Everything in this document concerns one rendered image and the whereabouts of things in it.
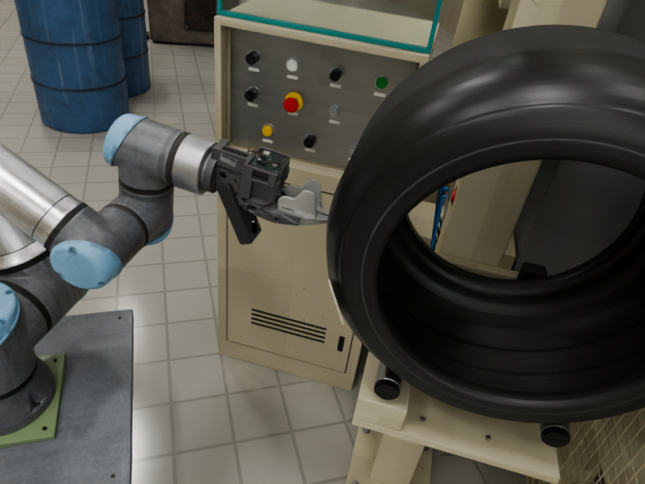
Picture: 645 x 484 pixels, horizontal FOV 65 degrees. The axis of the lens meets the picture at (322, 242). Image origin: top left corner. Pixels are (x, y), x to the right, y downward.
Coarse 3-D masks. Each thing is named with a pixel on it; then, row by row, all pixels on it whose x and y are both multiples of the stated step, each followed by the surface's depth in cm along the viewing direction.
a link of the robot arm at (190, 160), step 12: (180, 144) 78; (192, 144) 78; (204, 144) 78; (180, 156) 77; (192, 156) 77; (204, 156) 77; (180, 168) 77; (192, 168) 77; (180, 180) 78; (192, 180) 78; (192, 192) 81; (204, 192) 83
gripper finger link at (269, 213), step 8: (256, 208) 79; (264, 208) 78; (272, 208) 79; (264, 216) 78; (272, 216) 78; (280, 216) 78; (288, 216) 79; (296, 216) 79; (288, 224) 79; (296, 224) 79
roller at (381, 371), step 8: (384, 368) 87; (376, 376) 87; (384, 376) 86; (392, 376) 86; (376, 384) 86; (384, 384) 85; (392, 384) 85; (400, 384) 86; (376, 392) 86; (384, 392) 86; (392, 392) 85
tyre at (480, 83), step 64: (448, 64) 66; (512, 64) 56; (576, 64) 54; (640, 64) 54; (384, 128) 63; (448, 128) 57; (512, 128) 54; (576, 128) 53; (640, 128) 51; (384, 192) 62; (384, 256) 98; (640, 256) 87; (384, 320) 74; (448, 320) 100; (512, 320) 99; (576, 320) 94; (640, 320) 84; (448, 384) 77; (512, 384) 88; (576, 384) 84; (640, 384) 68
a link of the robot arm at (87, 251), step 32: (0, 160) 73; (0, 192) 72; (32, 192) 73; (64, 192) 77; (32, 224) 74; (64, 224) 74; (96, 224) 76; (128, 224) 80; (64, 256) 73; (96, 256) 73; (128, 256) 79; (96, 288) 77
